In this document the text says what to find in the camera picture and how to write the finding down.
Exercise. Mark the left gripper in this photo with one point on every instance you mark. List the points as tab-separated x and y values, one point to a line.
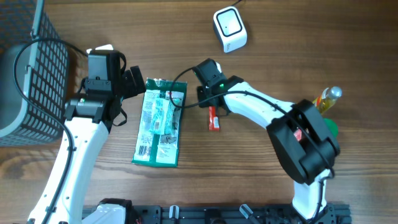
134	82

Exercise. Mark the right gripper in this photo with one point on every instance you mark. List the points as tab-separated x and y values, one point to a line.
201	99

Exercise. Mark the red Nescafe sachet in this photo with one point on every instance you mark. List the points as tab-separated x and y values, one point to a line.
213	119

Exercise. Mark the teal wipes packet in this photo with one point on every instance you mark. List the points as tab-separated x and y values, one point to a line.
164	117

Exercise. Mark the yellow Vim dish soap bottle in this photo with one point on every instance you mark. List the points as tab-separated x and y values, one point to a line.
327	98

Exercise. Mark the green lid jar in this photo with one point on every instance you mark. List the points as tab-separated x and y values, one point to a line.
332	126

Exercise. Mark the orange Kleenex tissue pack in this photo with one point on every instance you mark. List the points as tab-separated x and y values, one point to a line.
298	135

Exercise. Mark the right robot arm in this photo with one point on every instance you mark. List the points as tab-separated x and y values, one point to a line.
304	144

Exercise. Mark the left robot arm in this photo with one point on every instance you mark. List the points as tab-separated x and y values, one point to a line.
89	117

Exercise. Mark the white barcode scanner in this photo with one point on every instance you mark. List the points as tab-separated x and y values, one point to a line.
229	29

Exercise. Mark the dark grey mesh basket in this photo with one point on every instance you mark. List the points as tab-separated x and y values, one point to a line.
34	75

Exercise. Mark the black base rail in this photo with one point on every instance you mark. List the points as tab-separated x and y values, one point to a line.
278	214

